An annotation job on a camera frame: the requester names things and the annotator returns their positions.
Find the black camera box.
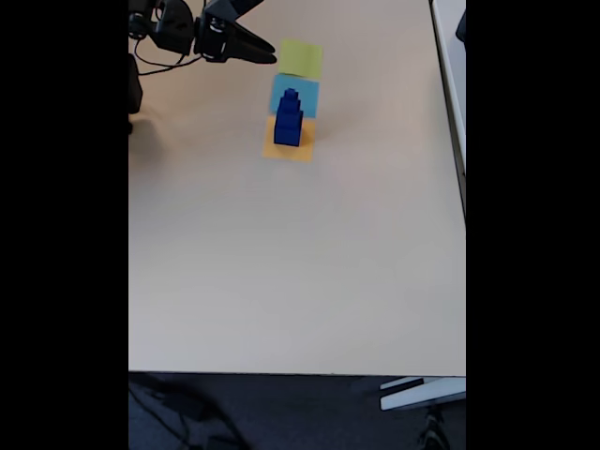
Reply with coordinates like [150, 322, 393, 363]
[203, 0, 264, 21]

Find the white table foot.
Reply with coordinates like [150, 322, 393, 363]
[379, 376, 467, 412]

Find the orange paper square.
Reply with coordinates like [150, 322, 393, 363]
[262, 115, 316, 164]

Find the white adjacent table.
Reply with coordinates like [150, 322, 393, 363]
[429, 0, 467, 217]

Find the light blue paper square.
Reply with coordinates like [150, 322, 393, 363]
[269, 74, 322, 119]

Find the large blue cube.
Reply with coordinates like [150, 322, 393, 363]
[273, 120, 304, 146]

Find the green paper square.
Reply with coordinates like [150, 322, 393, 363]
[277, 39, 324, 79]

